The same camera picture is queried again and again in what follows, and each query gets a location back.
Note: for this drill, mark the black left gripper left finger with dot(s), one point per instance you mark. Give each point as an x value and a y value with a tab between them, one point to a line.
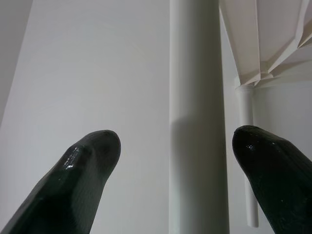
68	190

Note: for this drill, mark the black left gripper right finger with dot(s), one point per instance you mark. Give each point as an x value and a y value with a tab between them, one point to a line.
280	182

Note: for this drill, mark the white tapered plastic table leg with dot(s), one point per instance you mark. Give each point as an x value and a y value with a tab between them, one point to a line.
197	97
246	109

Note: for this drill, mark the white plastic children table top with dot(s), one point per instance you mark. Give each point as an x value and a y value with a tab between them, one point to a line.
268	36

